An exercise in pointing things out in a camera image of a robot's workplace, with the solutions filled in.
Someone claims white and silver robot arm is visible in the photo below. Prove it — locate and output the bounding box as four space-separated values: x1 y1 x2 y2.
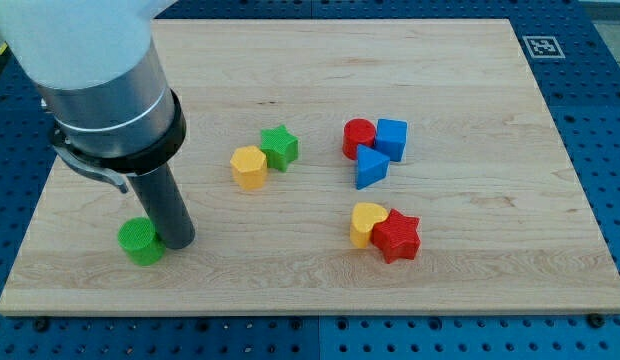
0 0 185 192

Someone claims green star block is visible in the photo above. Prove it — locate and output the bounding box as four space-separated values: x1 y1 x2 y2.
260 125 299 172

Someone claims red star block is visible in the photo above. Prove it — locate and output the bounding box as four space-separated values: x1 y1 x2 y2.
371 209 421 264

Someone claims light wooden board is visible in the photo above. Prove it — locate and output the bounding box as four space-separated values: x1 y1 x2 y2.
0 19 620 317

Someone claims blue triangle block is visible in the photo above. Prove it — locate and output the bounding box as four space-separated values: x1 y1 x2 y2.
355 145 390 190

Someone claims yellow hexagon block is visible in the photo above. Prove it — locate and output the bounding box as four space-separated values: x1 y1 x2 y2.
230 145 268 190

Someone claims yellow heart block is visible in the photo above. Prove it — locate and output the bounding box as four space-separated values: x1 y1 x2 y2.
349 202 389 248

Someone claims red cylinder block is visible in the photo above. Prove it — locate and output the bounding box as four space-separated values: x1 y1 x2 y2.
342 118 376 160

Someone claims blue cube block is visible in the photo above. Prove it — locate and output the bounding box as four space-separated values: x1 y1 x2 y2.
374 119 408 162

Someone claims dark grey cylindrical pointer rod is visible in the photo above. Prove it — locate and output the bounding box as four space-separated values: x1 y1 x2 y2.
128 164 195 250

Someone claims green cylinder block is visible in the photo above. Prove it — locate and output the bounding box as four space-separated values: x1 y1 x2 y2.
117 217 165 266

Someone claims white fiducial marker tag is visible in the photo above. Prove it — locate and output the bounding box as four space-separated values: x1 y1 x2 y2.
523 35 565 59

